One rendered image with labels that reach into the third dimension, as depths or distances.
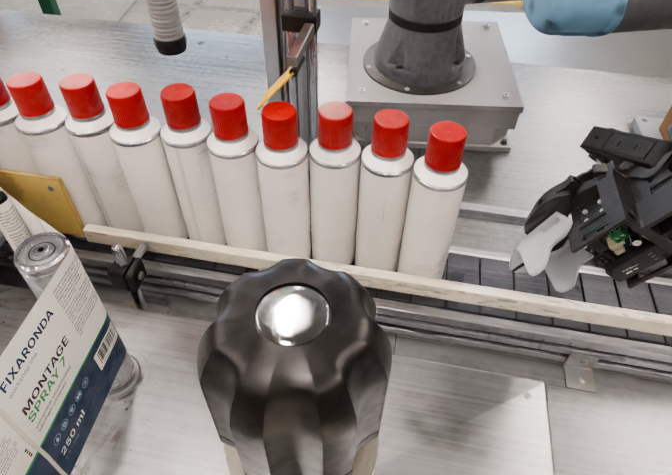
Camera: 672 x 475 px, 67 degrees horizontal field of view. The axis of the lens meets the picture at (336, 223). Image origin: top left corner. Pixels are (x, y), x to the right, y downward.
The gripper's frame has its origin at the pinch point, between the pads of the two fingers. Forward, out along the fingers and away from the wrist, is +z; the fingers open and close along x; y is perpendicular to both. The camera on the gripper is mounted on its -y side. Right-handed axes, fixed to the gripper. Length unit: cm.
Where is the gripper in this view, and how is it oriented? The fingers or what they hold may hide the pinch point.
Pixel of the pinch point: (520, 258)
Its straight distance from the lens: 57.8
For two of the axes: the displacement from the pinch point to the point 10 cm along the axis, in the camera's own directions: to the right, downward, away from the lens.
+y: -1.9, 7.0, -6.9
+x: 8.5, 4.7, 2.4
